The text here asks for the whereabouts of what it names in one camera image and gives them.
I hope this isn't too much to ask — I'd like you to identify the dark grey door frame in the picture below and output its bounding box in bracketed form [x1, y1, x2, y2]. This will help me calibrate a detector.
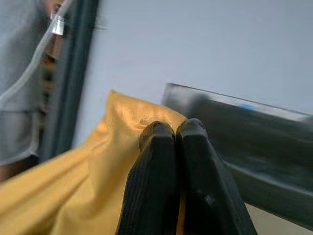
[39, 0, 101, 163]

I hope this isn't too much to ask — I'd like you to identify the yellow cloth garment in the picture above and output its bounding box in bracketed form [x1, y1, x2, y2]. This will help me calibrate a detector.
[0, 90, 188, 235]

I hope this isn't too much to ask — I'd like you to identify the clear plastic tube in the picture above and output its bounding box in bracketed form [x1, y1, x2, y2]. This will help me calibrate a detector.
[0, 0, 72, 103]

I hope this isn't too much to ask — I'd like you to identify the person in grey shirt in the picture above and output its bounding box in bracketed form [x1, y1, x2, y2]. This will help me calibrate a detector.
[0, 0, 65, 184]

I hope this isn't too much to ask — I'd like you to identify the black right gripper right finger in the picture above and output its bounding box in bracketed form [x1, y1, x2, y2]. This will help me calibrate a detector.
[175, 118, 258, 235]

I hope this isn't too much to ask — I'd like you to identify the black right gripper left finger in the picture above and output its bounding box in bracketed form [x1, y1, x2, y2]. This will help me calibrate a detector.
[116, 121, 181, 235]

